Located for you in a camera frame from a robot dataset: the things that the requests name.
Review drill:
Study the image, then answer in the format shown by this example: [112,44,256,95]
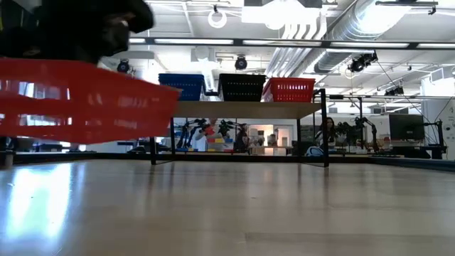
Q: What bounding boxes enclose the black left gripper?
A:
[33,0,156,65]

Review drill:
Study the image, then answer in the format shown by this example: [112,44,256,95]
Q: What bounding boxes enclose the black plastic slotted basket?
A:
[218,76,267,81]
[217,80,267,102]
[218,73,267,78]

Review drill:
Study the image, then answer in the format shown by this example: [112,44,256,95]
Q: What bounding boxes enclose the wooden shelf with black legs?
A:
[151,87,330,168]

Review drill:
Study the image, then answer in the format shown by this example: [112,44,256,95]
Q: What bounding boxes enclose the overhead LED light bar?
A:
[128,36,455,50]

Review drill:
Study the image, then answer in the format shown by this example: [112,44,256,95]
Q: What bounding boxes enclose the person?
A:
[314,116,338,157]

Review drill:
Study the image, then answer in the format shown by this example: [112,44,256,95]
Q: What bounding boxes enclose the black ceiling spotlight cluster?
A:
[347,51,380,74]

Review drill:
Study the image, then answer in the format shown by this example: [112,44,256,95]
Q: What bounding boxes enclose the black ceiling track light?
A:
[375,0,439,16]

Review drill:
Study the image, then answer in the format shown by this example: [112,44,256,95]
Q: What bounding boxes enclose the black background monitor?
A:
[388,113,426,142]

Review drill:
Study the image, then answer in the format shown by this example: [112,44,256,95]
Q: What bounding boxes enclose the round black ceiling camera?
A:
[234,55,249,71]
[116,59,132,75]

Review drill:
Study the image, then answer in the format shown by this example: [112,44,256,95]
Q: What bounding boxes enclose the white ceiling ring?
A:
[208,9,228,29]

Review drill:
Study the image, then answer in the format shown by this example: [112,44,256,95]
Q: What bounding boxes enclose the black aluminium table frame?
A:
[14,151,455,172]

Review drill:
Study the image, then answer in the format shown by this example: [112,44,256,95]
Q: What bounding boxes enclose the silver ceiling air duct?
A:
[314,0,413,74]

